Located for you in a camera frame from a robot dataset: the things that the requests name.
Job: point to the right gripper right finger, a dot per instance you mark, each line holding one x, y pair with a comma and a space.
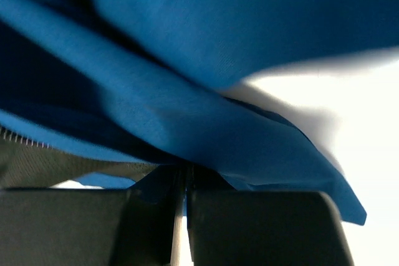
248, 228

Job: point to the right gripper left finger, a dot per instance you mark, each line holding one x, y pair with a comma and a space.
133, 226

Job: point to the blue hooded zip jacket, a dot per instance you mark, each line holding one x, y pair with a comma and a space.
138, 81

